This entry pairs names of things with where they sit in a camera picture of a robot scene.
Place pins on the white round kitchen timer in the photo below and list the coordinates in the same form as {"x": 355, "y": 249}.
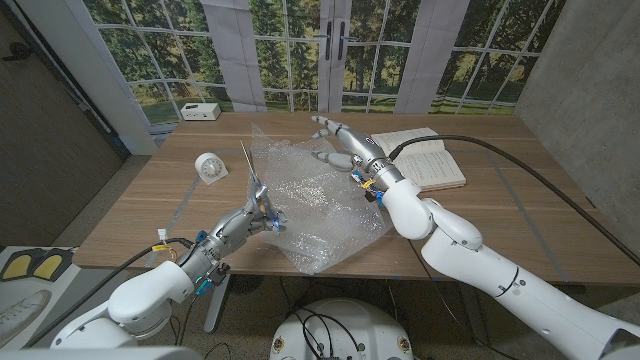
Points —
{"x": 210, "y": 169}

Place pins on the white sneaker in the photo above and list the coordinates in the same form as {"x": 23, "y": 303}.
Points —
{"x": 22, "y": 315}

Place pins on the white floor mat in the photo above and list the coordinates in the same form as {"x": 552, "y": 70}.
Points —
{"x": 62, "y": 285}

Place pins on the white power socket box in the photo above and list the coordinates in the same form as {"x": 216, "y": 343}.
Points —
{"x": 200, "y": 111}

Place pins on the printed forest window backdrop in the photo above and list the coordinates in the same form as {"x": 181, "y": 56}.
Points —
{"x": 165, "y": 50}

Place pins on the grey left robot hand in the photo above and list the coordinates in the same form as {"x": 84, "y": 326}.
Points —
{"x": 240, "y": 225}

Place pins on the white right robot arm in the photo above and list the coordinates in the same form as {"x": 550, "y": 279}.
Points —
{"x": 450, "y": 235}

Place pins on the grey table leg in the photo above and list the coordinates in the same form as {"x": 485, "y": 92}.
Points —
{"x": 477, "y": 325}

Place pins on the white table leg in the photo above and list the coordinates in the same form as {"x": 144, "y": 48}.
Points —
{"x": 216, "y": 310}

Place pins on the dark brown door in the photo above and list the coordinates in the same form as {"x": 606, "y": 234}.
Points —
{"x": 40, "y": 150}

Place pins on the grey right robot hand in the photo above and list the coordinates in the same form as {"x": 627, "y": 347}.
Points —
{"x": 362, "y": 145}

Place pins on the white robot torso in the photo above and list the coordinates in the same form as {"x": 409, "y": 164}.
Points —
{"x": 345, "y": 330}

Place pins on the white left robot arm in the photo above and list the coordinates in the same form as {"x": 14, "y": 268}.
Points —
{"x": 145, "y": 297}

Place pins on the black and yellow foot pedal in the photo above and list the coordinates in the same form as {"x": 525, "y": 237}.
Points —
{"x": 17, "y": 267}
{"x": 47, "y": 267}

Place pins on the open paperback book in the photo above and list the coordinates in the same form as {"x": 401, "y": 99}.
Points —
{"x": 430, "y": 165}

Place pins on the large clear bubble wrap sheet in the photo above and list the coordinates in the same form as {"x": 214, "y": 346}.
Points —
{"x": 320, "y": 215}

